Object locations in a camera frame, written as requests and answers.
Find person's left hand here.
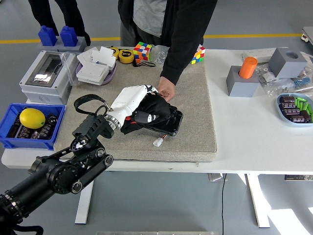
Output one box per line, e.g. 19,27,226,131
156,76,177,102

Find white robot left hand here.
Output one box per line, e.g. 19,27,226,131
107,84,161,123

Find black rag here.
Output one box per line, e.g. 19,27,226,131
120,92,172,135

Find black glossy panel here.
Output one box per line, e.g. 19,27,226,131
141,104,184,137

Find black table control panel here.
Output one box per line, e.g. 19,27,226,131
284,175,313,181

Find purple tray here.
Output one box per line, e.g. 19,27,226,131
76,61,118,86

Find clear bag of screws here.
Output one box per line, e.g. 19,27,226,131
149,45,170,65

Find grey-brown mat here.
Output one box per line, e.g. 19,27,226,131
54,60,218,163

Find colourful puzzle cube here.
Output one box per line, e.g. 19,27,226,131
190,44,206,66
133,41,154,64

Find white small plates pile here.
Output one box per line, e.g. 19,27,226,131
77,46,117,69

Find person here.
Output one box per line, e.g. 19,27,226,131
28,0,91,47
117,0,218,86

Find clear empty plastic bag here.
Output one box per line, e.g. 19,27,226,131
59,51,83,86

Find grey two-slot base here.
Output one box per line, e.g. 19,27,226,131
36,36,88,52

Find grey block holding cylinder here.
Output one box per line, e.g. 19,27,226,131
226,65,261,98

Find orange cylinder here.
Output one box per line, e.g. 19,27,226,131
239,56,259,79

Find blue bottle-shaped block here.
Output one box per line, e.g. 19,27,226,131
60,25,79,47
38,25,58,47

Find yellow lemon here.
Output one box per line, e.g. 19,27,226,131
19,108,46,129

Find grey under-table box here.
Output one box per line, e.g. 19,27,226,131
207,172,229,182

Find clear bag of metal parts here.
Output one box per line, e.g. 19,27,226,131
255,62,295,97

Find white table leg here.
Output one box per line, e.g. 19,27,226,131
74,178,96,225
246,173,271,228

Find light blue dish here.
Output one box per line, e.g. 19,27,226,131
276,93,313,128

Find grey block with round hole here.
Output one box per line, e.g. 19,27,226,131
268,47,308,79

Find blue plastic bin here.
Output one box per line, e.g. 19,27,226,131
0,102,66,150

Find clear bag of blue resistors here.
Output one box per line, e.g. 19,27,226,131
292,70,313,93

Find black wrist strap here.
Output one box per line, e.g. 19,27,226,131
133,60,157,68

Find white switch plate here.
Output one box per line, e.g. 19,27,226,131
77,62,110,86

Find white wire connector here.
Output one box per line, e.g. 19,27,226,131
153,134,169,147

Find grey electrical enclosure box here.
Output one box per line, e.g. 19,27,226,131
19,50,80,105

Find black power cable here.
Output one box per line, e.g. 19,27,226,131
221,173,227,235

